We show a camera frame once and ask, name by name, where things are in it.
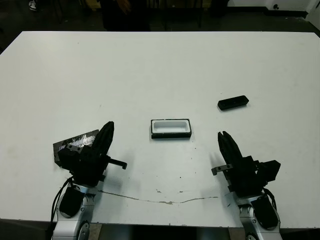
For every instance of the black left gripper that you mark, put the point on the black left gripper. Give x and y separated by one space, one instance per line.
87 170

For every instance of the person in dark clothes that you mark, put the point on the person in dark clothes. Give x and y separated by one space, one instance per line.
125 17

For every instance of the white cabinet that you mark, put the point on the white cabinet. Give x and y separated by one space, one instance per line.
314 11

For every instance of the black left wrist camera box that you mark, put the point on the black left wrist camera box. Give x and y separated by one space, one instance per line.
68 160

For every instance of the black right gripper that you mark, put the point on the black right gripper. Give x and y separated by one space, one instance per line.
245 177

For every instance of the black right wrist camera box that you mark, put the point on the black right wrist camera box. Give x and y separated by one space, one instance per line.
270 170

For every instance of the white shoe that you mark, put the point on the white shoe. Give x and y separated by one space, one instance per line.
32 4

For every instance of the black box base white inlay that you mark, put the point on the black box base white inlay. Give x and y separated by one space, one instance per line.
171 135

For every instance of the black box lid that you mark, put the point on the black box lid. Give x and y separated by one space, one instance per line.
75 142

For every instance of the black round wall fixture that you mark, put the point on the black round wall fixture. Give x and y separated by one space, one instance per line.
275 6

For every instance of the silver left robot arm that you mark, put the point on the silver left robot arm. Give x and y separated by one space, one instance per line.
72 220

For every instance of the black bar-shaped camera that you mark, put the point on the black bar-shaped camera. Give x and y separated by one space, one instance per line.
233 102

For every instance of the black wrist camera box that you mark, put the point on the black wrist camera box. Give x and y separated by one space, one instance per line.
270 170
68 160

